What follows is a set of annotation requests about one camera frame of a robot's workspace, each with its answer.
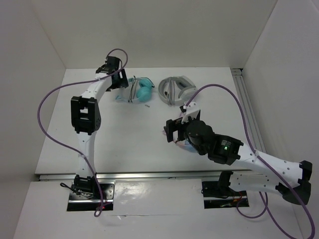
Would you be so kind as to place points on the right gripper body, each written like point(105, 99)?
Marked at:
point(182, 133)

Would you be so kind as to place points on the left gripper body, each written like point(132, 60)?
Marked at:
point(120, 82)

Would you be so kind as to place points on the teal cat-ear headphones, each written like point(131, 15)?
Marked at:
point(139, 91)

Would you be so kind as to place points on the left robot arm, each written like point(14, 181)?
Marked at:
point(86, 120)

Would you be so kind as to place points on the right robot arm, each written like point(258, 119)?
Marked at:
point(291, 180)

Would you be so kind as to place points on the pink blue cat-ear headphones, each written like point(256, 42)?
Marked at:
point(185, 145)

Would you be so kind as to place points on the grey white folded headphones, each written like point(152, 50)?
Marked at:
point(176, 90)

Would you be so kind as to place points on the aluminium rail front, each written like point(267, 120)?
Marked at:
point(166, 175)

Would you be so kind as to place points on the aluminium rail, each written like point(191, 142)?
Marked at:
point(252, 126)
point(166, 175)

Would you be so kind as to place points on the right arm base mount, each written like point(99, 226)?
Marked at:
point(216, 198)

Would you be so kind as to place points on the aluminium rail right side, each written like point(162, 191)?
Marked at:
point(252, 126)

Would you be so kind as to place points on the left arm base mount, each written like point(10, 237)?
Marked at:
point(85, 200)

